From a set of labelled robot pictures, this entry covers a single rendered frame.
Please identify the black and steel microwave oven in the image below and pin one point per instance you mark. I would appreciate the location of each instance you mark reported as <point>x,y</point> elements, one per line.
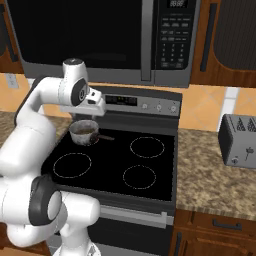
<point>100,33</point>

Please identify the brown wooden drawer front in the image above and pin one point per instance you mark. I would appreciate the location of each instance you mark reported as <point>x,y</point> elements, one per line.
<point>206,220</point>

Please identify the black and steel stove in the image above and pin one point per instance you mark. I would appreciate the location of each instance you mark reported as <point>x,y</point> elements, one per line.
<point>113,160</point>

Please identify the grey stove knob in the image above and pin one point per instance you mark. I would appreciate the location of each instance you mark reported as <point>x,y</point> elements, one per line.
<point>159,107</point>
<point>173,108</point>
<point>144,106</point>

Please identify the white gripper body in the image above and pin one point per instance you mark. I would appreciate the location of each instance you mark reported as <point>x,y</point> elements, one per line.
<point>83,108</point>

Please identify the grey toaster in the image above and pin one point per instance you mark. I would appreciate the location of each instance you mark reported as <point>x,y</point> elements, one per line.
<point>238,141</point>

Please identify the grey wall socket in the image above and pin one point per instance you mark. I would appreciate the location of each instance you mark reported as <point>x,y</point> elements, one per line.
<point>12,81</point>

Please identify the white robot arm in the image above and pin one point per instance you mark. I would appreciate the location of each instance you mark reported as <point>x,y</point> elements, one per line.
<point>26,143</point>

